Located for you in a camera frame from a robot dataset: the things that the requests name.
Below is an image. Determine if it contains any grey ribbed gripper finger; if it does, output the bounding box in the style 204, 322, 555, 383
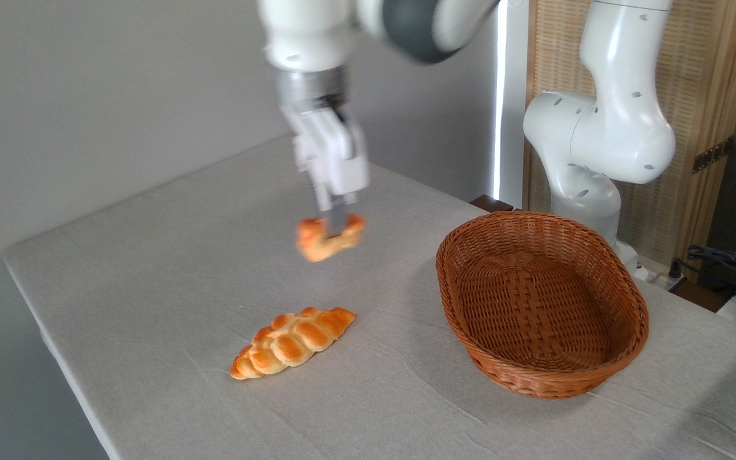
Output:
326, 192, 350, 238

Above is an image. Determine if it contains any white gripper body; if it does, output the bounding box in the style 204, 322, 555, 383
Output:
280, 104, 370, 213

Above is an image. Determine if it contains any small round braided bread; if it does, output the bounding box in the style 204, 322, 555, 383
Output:
295, 213, 367, 263

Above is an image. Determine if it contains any long braided bread loaf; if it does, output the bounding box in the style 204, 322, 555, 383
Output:
229, 307, 357, 381

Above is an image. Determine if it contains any brown oval wicker basket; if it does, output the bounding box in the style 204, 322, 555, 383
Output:
435, 211, 650, 400

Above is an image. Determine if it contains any dark brown wooden furniture corner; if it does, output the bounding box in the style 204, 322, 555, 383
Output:
470, 194, 514, 213

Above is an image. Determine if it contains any grey tablecloth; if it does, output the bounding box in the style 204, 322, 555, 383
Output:
3, 136, 736, 460

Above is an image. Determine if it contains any white power strip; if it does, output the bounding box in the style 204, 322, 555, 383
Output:
633, 259, 687, 291

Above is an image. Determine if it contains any white vertical door frame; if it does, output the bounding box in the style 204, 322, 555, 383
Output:
493, 0, 530, 208

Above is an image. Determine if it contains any black cable bundle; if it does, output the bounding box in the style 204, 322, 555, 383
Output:
678, 244, 736, 298

